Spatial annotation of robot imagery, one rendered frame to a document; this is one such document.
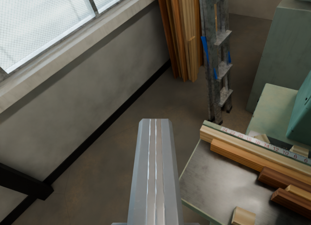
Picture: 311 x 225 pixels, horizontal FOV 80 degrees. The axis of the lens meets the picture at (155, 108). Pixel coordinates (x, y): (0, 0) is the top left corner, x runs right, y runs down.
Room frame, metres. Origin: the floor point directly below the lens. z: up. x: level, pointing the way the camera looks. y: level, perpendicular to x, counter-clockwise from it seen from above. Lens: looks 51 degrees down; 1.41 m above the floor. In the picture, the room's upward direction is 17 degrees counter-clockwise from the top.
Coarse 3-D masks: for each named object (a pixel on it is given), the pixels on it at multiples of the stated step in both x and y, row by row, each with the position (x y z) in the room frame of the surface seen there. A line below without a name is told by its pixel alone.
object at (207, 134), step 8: (208, 128) 0.25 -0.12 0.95; (200, 136) 0.25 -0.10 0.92; (208, 136) 0.24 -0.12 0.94; (216, 136) 0.22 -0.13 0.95; (224, 136) 0.22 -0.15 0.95; (232, 144) 0.19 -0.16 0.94; (240, 144) 0.18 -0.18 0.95; (248, 144) 0.18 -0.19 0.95; (256, 152) 0.15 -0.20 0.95; (264, 152) 0.15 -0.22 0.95; (272, 152) 0.14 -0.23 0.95; (272, 160) 0.12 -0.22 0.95; (280, 160) 0.12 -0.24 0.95; (288, 160) 0.11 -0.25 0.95; (288, 168) 0.10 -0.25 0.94; (296, 168) 0.09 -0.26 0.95; (304, 168) 0.09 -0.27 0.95
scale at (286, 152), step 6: (222, 126) 0.24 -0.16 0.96; (228, 132) 0.22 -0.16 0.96; (234, 132) 0.21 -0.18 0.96; (246, 138) 0.19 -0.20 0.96; (252, 138) 0.18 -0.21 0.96; (264, 144) 0.16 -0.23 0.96; (270, 144) 0.16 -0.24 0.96; (276, 150) 0.14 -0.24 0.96; (282, 150) 0.14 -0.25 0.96; (288, 150) 0.13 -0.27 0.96; (294, 156) 0.11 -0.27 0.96; (300, 156) 0.11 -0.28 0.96; (306, 162) 0.10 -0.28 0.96
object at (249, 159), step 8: (216, 144) 0.20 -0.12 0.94; (224, 144) 0.20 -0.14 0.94; (216, 152) 0.20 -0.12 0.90; (224, 152) 0.18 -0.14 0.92; (232, 152) 0.17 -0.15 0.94; (240, 152) 0.17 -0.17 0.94; (248, 152) 0.16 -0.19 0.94; (240, 160) 0.15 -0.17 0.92; (248, 160) 0.14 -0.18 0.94; (256, 160) 0.14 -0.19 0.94; (264, 160) 0.13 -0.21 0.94; (256, 168) 0.13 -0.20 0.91; (272, 168) 0.11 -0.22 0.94; (280, 168) 0.10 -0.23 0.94; (296, 176) 0.08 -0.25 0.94; (304, 176) 0.07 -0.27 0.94
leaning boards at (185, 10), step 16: (160, 0) 1.50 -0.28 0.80; (176, 0) 1.42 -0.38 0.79; (192, 0) 1.48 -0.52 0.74; (176, 16) 1.40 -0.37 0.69; (192, 16) 1.46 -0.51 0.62; (176, 32) 1.40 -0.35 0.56; (192, 32) 1.44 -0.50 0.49; (176, 48) 1.48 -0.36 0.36; (192, 48) 1.35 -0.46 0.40; (176, 64) 1.50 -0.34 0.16; (192, 64) 1.34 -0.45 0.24; (192, 80) 1.34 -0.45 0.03
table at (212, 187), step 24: (192, 168) 0.18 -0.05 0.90; (216, 168) 0.16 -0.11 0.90; (240, 168) 0.14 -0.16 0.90; (192, 192) 0.12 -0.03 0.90; (216, 192) 0.10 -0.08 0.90; (240, 192) 0.09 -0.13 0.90; (264, 192) 0.07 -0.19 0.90; (216, 216) 0.06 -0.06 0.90; (264, 216) 0.03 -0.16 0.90; (288, 216) 0.02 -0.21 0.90
